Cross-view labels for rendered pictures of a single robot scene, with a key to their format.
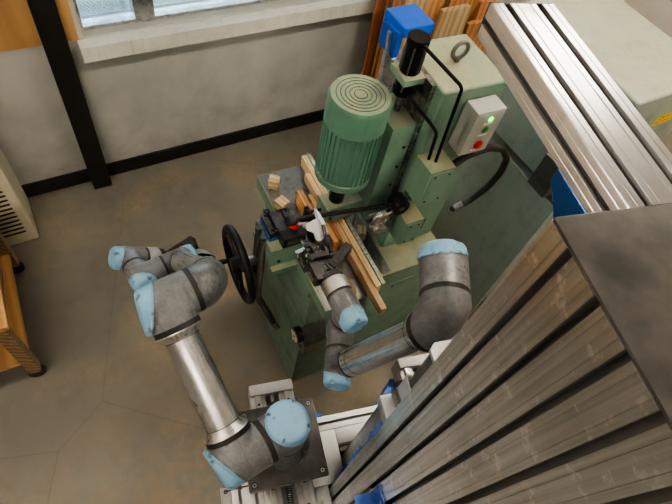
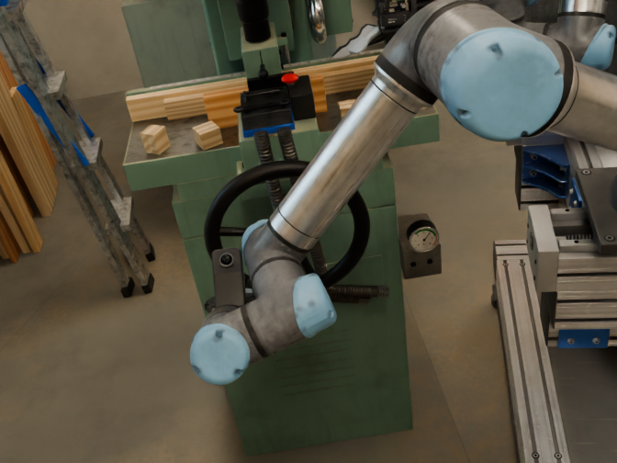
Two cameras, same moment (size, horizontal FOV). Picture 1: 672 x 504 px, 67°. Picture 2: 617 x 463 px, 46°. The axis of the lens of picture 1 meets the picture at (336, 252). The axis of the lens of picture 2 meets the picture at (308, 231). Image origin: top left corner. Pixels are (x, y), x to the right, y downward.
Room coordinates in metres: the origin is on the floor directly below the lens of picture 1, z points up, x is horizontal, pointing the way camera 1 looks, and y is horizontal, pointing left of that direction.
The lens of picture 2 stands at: (0.23, 1.09, 1.55)
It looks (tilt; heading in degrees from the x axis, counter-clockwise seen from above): 36 degrees down; 309
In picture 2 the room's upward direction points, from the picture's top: 9 degrees counter-clockwise
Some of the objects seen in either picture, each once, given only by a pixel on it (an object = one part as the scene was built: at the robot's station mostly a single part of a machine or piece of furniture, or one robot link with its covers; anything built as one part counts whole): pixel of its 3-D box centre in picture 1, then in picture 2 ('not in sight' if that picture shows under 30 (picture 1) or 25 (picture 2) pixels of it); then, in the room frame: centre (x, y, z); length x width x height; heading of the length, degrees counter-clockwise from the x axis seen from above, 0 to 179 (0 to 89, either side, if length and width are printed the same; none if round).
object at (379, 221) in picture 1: (385, 219); (316, 13); (1.10, -0.13, 1.02); 0.12 x 0.03 x 0.12; 129
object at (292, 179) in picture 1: (303, 238); (281, 139); (1.04, 0.12, 0.87); 0.61 x 0.30 x 0.06; 39
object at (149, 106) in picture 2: (337, 219); (273, 85); (1.12, 0.02, 0.92); 0.60 x 0.02 x 0.05; 39
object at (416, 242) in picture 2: (298, 335); (422, 238); (0.78, 0.05, 0.65); 0.06 x 0.04 x 0.08; 39
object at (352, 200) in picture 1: (339, 205); (263, 55); (1.13, 0.03, 0.99); 0.14 x 0.07 x 0.09; 129
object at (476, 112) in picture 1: (476, 126); not in sight; (1.20, -0.29, 1.40); 0.10 x 0.06 x 0.16; 129
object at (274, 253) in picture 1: (281, 238); (280, 139); (0.98, 0.19, 0.91); 0.15 x 0.14 x 0.09; 39
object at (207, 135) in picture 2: (281, 203); (207, 135); (1.13, 0.23, 0.92); 0.04 x 0.04 x 0.03; 63
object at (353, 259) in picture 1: (341, 239); (311, 85); (1.05, -0.01, 0.92); 0.60 x 0.02 x 0.04; 39
